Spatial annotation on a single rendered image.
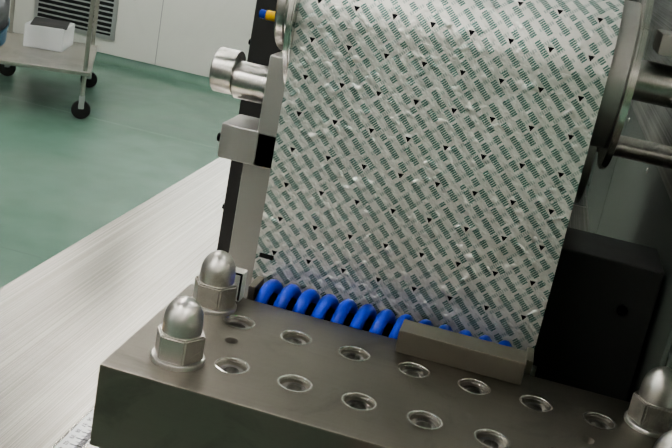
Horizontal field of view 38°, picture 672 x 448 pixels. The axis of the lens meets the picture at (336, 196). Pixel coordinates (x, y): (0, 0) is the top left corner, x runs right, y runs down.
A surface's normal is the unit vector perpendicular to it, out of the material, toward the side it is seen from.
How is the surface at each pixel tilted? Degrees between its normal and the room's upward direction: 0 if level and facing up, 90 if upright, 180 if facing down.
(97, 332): 0
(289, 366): 0
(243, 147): 90
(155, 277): 0
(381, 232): 90
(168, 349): 90
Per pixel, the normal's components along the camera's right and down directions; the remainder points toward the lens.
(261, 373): 0.18, -0.94
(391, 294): -0.22, 0.24
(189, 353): 0.72, 0.33
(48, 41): 0.05, 0.29
